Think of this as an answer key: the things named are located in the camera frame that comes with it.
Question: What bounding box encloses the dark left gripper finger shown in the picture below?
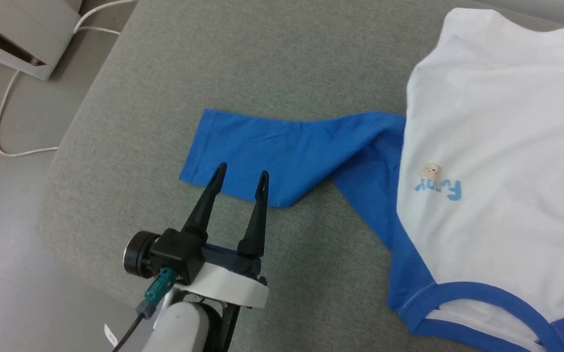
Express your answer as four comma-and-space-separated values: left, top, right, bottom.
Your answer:
237, 170, 270, 259
181, 163, 228, 244

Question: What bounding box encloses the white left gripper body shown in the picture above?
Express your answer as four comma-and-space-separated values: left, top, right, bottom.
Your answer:
183, 245, 269, 309

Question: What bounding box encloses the blue and white T-shirt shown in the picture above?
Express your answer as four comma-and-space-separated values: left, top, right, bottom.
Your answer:
179, 7, 564, 352

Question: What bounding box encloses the black round left gripper motor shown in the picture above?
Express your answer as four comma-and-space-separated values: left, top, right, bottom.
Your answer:
124, 231, 161, 279

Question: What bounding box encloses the black cable with teal plug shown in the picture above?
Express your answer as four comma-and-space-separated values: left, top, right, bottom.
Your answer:
112, 267, 178, 352

